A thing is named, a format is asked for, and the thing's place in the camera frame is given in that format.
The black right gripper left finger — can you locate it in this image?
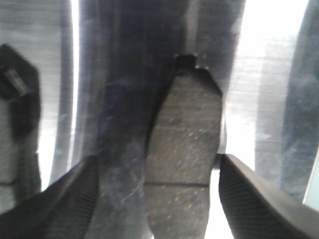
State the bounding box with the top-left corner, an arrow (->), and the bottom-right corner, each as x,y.
0,155 -> 99,239

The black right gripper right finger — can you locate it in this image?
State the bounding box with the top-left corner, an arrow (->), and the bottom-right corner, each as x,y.
216,154 -> 319,239

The grey brake pad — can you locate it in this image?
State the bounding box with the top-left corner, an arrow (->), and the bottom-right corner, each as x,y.
0,44 -> 41,213
144,55 -> 222,239

